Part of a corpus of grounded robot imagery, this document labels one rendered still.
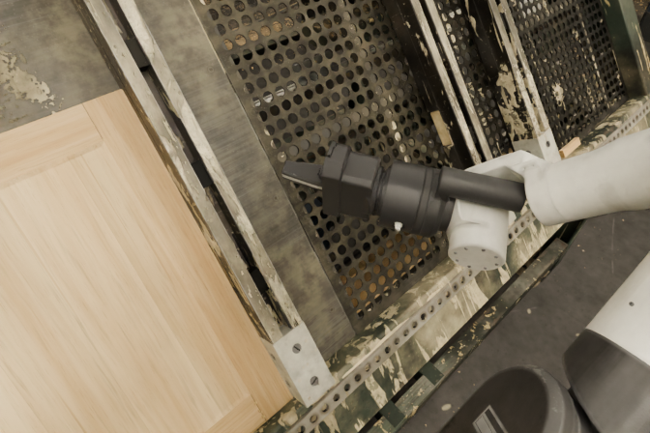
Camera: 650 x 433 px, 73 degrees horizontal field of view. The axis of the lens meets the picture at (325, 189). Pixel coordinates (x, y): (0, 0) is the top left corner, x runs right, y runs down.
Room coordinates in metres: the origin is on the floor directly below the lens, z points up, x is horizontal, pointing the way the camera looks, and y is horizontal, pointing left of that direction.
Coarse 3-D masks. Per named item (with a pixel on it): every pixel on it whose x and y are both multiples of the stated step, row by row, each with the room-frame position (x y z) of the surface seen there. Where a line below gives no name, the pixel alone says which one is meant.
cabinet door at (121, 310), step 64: (64, 128) 0.47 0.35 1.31; (128, 128) 0.51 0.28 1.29; (0, 192) 0.39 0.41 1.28; (64, 192) 0.41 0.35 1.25; (128, 192) 0.44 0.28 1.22; (0, 256) 0.33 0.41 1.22; (64, 256) 0.35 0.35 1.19; (128, 256) 0.37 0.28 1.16; (192, 256) 0.40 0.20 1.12; (0, 320) 0.27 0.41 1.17; (64, 320) 0.29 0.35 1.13; (128, 320) 0.31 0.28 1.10; (192, 320) 0.33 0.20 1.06; (0, 384) 0.21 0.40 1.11; (64, 384) 0.23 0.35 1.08; (128, 384) 0.24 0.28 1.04; (192, 384) 0.26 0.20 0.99; (256, 384) 0.28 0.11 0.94
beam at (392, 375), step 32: (608, 128) 1.01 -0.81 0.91; (640, 128) 1.07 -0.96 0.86; (448, 256) 0.58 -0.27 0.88; (512, 256) 0.60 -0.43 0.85; (416, 288) 0.49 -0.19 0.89; (480, 288) 0.51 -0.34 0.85; (384, 320) 0.42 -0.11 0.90; (448, 320) 0.44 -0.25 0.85; (352, 352) 0.35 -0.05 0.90; (416, 352) 0.37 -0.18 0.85; (384, 384) 0.31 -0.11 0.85; (288, 416) 0.24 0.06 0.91; (352, 416) 0.26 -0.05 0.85
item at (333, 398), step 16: (640, 112) 1.10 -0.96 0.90; (624, 128) 1.02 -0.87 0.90; (512, 224) 0.65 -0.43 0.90; (528, 224) 0.67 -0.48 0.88; (512, 240) 0.62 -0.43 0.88; (464, 272) 0.52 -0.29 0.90; (448, 288) 0.48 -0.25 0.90; (432, 304) 0.45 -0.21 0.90; (416, 320) 0.41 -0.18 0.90; (400, 336) 0.38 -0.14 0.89; (384, 352) 0.35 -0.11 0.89; (352, 384) 0.30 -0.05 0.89; (320, 400) 0.27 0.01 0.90; (336, 400) 0.27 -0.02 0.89; (304, 416) 0.24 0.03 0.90; (320, 416) 0.25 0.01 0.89; (288, 432) 0.22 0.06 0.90; (304, 432) 0.22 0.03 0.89
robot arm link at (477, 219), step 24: (432, 168) 0.40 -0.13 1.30; (456, 168) 0.38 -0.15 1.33; (432, 192) 0.36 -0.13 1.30; (456, 192) 0.35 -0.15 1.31; (480, 192) 0.34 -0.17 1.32; (504, 192) 0.34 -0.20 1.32; (432, 216) 0.34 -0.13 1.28; (456, 216) 0.34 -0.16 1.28; (480, 216) 0.34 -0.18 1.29; (504, 216) 0.34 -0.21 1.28; (456, 240) 0.32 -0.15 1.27; (480, 240) 0.31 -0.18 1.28; (504, 240) 0.31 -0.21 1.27; (480, 264) 0.31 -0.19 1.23
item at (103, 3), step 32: (96, 0) 0.57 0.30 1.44; (128, 0) 0.59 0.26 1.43; (96, 32) 0.56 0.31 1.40; (128, 32) 0.58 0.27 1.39; (128, 64) 0.53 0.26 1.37; (160, 64) 0.55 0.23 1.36; (128, 96) 0.53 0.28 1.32; (160, 96) 0.54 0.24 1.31; (160, 128) 0.48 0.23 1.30; (192, 128) 0.50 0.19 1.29; (192, 160) 0.49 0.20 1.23; (192, 192) 0.43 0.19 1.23; (224, 192) 0.45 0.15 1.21; (224, 224) 0.44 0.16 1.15; (224, 256) 0.38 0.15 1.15; (256, 256) 0.40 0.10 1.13; (256, 288) 0.36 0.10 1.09; (256, 320) 0.33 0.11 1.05; (288, 320) 0.34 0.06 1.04; (288, 352) 0.30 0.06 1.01; (288, 384) 0.28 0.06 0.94; (320, 384) 0.28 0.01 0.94
